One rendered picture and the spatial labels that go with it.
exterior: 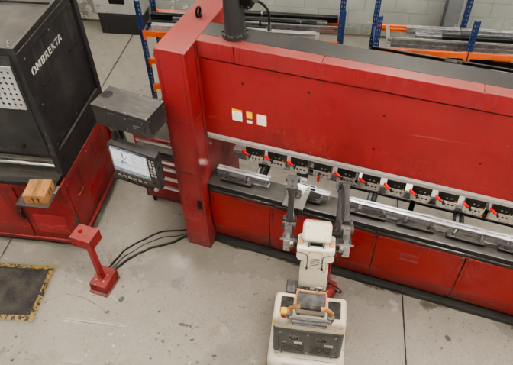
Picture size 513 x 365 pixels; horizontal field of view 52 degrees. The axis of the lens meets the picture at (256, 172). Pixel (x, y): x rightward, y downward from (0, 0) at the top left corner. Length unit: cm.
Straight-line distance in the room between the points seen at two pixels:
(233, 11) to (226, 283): 260
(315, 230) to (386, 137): 87
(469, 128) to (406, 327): 203
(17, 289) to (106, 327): 102
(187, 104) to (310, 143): 101
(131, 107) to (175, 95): 36
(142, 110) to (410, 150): 199
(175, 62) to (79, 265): 253
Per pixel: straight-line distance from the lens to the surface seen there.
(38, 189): 482
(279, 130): 419
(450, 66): 382
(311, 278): 420
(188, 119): 420
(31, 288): 559
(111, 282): 527
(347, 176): 432
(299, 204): 443
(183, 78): 396
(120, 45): 860
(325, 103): 390
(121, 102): 405
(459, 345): 511
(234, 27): 388
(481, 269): 475
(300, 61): 373
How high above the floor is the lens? 433
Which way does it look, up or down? 45 degrees down
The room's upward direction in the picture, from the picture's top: 2 degrees counter-clockwise
